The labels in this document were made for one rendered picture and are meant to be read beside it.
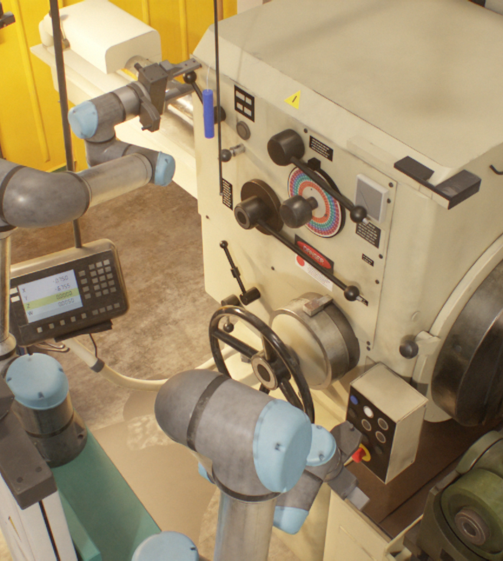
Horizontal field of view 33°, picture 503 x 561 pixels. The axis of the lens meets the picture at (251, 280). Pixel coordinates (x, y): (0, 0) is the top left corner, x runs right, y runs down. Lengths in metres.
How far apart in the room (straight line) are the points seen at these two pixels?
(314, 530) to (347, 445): 1.33
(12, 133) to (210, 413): 3.45
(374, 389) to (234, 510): 0.78
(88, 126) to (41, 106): 2.60
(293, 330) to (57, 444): 0.60
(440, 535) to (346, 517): 0.72
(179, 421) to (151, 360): 2.63
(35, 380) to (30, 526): 0.47
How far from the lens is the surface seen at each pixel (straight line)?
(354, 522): 2.71
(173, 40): 4.84
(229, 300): 2.41
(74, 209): 1.65
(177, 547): 1.52
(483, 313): 1.98
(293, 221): 1.84
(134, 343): 3.89
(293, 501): 1.54
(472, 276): 1.95
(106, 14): 3.33
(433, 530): 2.06
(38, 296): 2.39
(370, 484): 2.69
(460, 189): 1.64
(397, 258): 1.80
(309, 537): 3.05
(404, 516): 2.65
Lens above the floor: 2.85
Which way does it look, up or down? 43 degrees down
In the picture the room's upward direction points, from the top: straight up
